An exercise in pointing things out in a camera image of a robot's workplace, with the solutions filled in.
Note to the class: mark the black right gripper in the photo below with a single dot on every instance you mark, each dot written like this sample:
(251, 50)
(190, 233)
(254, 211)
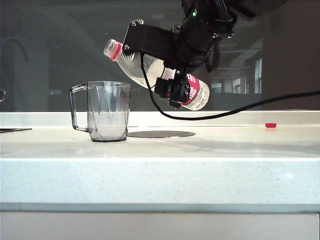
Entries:
(197, 42)

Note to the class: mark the clear water bottle red label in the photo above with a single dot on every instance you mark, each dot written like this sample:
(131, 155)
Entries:
(200, 95)

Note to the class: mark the transparent grey plastic mug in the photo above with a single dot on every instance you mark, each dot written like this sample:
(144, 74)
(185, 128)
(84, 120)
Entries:
(110, 125)

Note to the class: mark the red bottle cap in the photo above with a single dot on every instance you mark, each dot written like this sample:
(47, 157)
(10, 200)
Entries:
(271, 125)

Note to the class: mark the dark round countertop disc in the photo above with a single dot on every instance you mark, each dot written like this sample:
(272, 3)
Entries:
(162, 134)

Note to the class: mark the dark glass window pane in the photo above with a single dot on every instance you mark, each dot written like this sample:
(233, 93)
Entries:
(62, 50)

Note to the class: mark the black flat panel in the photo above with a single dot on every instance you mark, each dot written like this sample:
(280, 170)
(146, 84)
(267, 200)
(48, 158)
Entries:
(12, 130)

